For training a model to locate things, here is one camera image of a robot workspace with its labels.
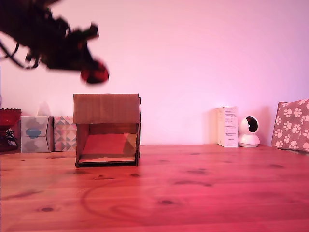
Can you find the small white round camera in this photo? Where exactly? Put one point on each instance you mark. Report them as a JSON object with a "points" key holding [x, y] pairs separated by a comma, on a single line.
{"points": [[248, 139]]}

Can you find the paw print cushion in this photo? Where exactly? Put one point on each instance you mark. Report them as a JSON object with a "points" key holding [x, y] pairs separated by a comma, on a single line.
{"points": [[292, 125]]}

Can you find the white tissue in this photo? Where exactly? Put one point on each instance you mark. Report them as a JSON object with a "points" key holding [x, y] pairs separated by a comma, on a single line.
{"points": [[44, 110]]}

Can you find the cardboard dice tower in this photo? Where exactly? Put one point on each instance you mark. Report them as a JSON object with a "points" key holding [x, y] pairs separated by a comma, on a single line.
{"points": [[106, 108]]}

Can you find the grey cloud print tissue box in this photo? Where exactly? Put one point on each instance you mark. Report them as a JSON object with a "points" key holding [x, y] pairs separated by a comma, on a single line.
{"points": [[33, 135]]}

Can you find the red and black footbag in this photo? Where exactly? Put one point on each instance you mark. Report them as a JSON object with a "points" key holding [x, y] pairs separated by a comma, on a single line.
{"points": [[95, 76]]}

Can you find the white printed carton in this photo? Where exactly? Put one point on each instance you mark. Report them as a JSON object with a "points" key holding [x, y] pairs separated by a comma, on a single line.
{"points": [[229, 128]]}

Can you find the triangle pattern tissue box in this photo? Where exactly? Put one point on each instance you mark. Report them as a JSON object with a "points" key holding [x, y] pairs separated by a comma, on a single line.
{"points": [[64, 135]]}

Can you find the red glass bowl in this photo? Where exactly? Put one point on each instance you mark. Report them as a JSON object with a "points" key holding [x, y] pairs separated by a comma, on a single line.
{"points": [[8, 117]]}

